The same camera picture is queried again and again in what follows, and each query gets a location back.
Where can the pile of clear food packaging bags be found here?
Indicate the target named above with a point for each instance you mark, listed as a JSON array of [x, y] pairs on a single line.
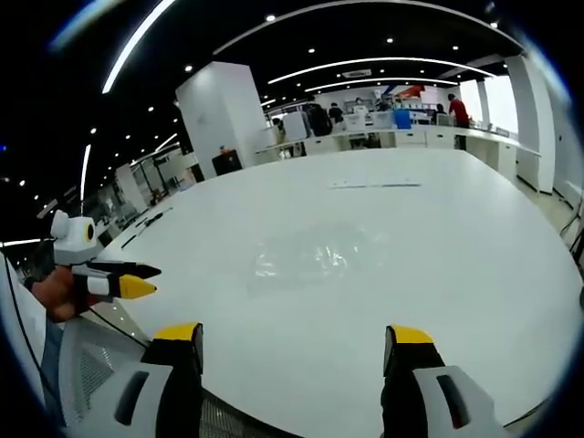
[[319, 260]]

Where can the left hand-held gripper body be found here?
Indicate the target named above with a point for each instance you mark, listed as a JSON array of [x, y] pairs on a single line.
[[73, 239]]

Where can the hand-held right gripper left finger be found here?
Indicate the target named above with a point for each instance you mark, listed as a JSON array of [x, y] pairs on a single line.
[[150, 392]]

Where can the blue storage box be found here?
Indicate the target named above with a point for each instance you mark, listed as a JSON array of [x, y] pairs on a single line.
[[402, 118]]

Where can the person's left hand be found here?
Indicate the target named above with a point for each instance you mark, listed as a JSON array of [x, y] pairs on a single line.
[[61, 294]]

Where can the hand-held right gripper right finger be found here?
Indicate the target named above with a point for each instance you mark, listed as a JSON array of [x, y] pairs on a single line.
[[438, 392]]

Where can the long ceiling light strip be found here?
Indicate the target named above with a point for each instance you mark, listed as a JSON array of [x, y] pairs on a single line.
[[132, 45]]

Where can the black box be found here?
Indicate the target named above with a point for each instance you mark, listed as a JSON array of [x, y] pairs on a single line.
[[226, 164]]

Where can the white square pillar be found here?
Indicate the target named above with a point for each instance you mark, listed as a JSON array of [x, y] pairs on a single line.
[[219, 118]]

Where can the white mesh chair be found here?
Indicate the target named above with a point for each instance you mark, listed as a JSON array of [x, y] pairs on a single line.
[[118, 360]]

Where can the black pen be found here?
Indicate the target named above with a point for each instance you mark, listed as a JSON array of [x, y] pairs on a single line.
[[129, 242], [155, 215]]

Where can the long white counter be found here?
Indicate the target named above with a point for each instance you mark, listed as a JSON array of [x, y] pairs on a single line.
[[410, 137]]

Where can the thin strip on table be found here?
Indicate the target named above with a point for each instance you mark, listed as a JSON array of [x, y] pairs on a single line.
[[374, 185]]

